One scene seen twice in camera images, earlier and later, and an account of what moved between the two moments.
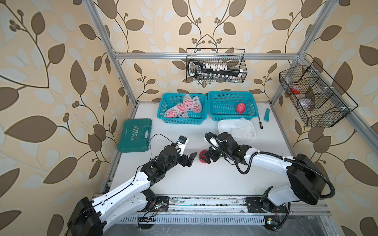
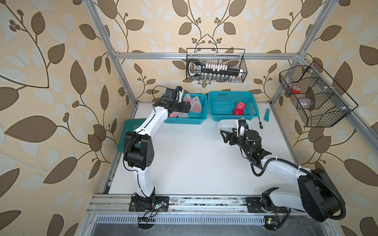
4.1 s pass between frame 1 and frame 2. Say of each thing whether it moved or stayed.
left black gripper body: moved
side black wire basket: stayed
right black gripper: moved
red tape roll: stayed
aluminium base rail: stayed
